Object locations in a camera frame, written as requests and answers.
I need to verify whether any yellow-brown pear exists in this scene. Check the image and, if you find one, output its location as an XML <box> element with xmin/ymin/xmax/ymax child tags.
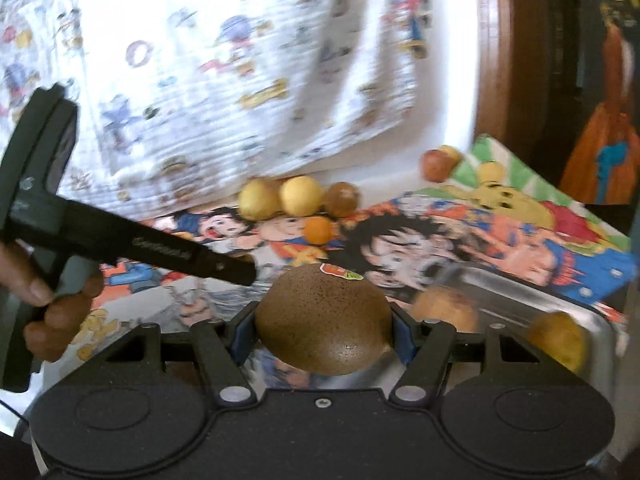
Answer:
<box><xmin>526</xmin><ymin>311</ymin><xmax>588</xmax><ymax>374</ymax></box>

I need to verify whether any striped pepino melon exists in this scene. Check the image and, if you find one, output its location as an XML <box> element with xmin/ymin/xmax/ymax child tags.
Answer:
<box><xmin>409</xmin><ymin>285</ymin><xmax>478</xmax><ymax>333</ymax></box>

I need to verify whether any large brown kiwi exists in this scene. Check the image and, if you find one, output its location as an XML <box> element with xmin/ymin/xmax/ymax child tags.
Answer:
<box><xmin>255</xmin><ymin>263</ymin><xmax>392</xmax><ymax>376</ymax></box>

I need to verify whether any yellow-green pear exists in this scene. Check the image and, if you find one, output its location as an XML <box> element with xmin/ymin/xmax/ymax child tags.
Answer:
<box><xmin>238</xmin><ymin>178</ymin><xmax>281</xmax><ymax>221</ymax></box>

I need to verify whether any yellow round citrus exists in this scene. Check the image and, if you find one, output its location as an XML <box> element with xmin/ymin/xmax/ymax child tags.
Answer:
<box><xmin>280</xmin><ymin>176</ymin><xmax>324</xmax><ymax>217</ymax></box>

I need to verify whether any small orange tangerine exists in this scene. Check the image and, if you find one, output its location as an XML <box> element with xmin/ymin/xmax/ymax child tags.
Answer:
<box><xmin>303</xmin><ymin>216</ymin><xmax>334</xmax><ymax>246</ymax></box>

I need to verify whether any round brown fruit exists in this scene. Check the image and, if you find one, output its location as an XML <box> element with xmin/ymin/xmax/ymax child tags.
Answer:
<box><xmin>323</xmin><ymin>182</ymin><xmax>360</xmax><ymax>218</ymax></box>

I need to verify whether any person's left hand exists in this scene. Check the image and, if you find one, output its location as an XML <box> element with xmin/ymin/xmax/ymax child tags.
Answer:
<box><xmin>1</xmin><ymin>242</ymin><xmax>104</xmax><ymax>362</ymax></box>

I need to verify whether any boys cartoon poster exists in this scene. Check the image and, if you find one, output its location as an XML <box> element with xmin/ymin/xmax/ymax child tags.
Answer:
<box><xmin>93</xmin><ymin>207</ymin><xmax>343</xmax><ymax>309</ymax></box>

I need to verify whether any grey metal tray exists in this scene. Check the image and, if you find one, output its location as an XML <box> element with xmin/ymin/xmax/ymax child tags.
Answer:
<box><xmin>430</xmin><ymin>263</ymin><xmax>616</xmax><ymax>400</ymax></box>

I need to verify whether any white cartoon print cloth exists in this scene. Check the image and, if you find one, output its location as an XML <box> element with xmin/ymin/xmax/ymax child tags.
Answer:
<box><xmin>1</xmin><ymin>0</ymin><xmax>431</xmax><ymax>219</ymax></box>

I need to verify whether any Luffy anime poster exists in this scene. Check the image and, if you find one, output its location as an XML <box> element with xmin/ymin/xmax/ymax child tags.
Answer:
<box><xmin>329</xmin><ymin>193</ymin><xmax>638</xmax><ymax>327</ymax></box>

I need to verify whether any Winnie the Pooh poster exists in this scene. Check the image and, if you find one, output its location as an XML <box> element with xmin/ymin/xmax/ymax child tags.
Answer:
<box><xmin>444</xmin><ymin>133</ymin><xmax>633</xmax><ymax>254</ymax></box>

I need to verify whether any painted woman door panel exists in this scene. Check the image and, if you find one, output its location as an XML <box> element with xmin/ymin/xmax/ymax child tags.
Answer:
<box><xmin>560</xmin><ymin>0</ymin><xmax>639</xmax><ymax>205</ymax></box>

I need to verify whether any red apple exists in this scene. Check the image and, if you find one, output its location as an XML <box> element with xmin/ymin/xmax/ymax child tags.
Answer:
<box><xmin>420</xmin><ymin>148</ymin><xmax>460</xmax><ymax>183</ymax></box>

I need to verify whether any yellow fruit behind apple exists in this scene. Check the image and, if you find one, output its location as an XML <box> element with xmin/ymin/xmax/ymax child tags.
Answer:
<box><xmin>439</xmin><ymin>145</ymin><xmax>463</xmax><ymax>165</ymax></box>

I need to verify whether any brown wooden door frame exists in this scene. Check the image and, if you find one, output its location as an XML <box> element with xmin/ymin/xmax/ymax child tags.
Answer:
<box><xmin>474</xmin><ymin>0</ymin><xmax>552</xmax><ymax>162</ymax></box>

